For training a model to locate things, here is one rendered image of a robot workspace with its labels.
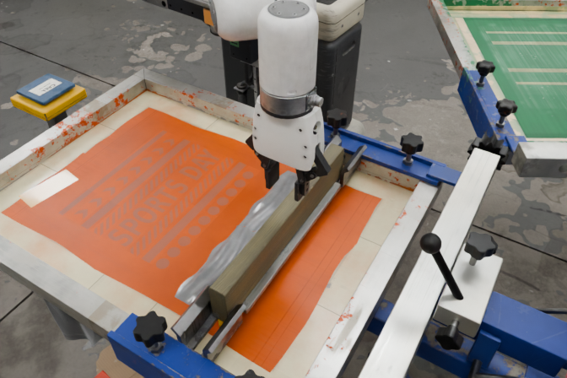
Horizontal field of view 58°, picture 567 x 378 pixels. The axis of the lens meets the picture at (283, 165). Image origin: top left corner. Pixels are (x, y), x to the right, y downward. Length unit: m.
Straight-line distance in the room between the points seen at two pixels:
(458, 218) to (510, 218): 1.58
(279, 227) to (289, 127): 0.19
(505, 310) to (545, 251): 1.60
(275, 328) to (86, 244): 0.38
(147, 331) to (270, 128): 0.32
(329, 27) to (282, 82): 1.20
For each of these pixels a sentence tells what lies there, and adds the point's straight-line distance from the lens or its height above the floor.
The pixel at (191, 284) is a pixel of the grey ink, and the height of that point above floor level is 0.96.
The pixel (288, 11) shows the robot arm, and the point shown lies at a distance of 0.63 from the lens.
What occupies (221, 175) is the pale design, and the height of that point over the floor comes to 0.96.
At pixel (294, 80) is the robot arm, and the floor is 1.33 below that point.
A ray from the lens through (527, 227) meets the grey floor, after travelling 2.46.
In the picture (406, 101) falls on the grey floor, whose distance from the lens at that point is 3.03.
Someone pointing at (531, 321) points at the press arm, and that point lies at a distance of 0.81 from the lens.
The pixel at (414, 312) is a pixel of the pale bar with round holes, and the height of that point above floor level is 1.04.
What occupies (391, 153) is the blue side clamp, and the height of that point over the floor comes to 1.00.
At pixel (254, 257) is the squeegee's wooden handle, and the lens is 0.78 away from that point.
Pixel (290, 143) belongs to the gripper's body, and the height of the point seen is 1.22.
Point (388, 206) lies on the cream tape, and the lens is 1.01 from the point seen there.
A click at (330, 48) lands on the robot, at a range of 1.88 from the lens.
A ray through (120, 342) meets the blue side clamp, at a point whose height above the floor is 1.01.
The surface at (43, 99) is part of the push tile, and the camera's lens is 1.37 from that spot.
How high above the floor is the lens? 1.67
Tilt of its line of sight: 42 degrees down
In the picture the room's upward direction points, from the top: straight up
